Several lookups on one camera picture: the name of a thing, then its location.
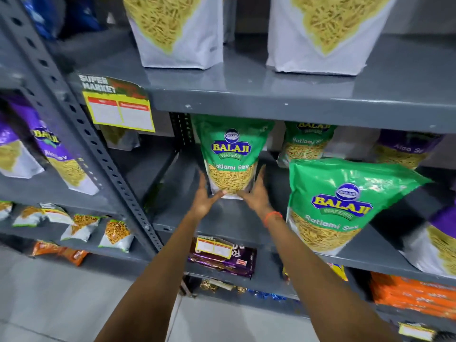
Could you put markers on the person's right hand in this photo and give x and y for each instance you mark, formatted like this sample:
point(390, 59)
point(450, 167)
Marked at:
point(259, 201)

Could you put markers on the person's left hand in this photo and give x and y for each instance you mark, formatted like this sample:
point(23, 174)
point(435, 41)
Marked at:
point(202, 204)

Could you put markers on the person's right thumb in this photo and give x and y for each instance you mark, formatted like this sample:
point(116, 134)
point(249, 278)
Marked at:
point(244, 194)

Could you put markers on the person's left thumb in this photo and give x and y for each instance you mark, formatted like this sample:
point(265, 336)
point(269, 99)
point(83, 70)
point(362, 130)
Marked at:
point(218, 196)

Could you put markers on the green snack packet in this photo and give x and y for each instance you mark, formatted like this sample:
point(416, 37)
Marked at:
point(306, 143)
point(338, 206)
point(231, 153)

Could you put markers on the person's left forearm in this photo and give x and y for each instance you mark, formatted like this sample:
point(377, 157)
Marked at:
point(156, 284)

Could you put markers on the person's right forearm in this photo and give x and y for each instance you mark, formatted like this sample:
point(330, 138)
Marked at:
point(320, 288)

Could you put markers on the orange wristband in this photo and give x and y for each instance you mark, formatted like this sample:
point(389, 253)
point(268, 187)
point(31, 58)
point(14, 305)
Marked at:
point(272, 216)

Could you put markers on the small yellow price tag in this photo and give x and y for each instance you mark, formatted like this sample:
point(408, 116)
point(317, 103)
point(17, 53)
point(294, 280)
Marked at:
point(416, 331)
point(213, 247)

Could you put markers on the purple chocolate pack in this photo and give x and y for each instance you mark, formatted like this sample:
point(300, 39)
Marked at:
point(231, 263)

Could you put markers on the gold wrapped sweets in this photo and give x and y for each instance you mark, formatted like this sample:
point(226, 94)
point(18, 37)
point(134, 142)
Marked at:
point(210, 285)

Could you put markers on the blue wrapped sweets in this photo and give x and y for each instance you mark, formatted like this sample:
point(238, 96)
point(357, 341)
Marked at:
point(265, 294)

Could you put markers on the small white snack packet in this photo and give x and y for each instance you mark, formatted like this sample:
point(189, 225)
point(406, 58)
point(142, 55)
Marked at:
point(4, 209)
point(27, 217)
point(80, 227)
point(115, 235)
point(57, 213)

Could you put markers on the yellow shelf price label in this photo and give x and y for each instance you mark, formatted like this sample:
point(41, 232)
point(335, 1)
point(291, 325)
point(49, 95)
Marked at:
point(119, 106)

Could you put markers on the grey metal shelf rack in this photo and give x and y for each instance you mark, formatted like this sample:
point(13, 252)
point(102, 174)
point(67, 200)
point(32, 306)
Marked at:
point(356, 94)

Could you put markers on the orange snack packet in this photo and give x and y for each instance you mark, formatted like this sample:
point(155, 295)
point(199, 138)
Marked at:
point(46, 248)
point(74, 256)

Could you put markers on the purple snack packet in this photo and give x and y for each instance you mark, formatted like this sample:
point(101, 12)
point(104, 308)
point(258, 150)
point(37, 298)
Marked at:
point(404, 149)
point(14, 156)
point(440, 242)
point(53, 149)

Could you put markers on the large white snack packet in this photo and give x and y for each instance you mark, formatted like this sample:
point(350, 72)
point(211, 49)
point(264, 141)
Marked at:
point(320, 31)
point(171, 28)

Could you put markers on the stack of orange packets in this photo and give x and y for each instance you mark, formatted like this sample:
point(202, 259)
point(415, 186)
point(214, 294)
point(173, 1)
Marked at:
point(416, 295)

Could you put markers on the blue snack packets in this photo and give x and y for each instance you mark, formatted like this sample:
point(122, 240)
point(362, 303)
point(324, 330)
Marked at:
point(57, 14)

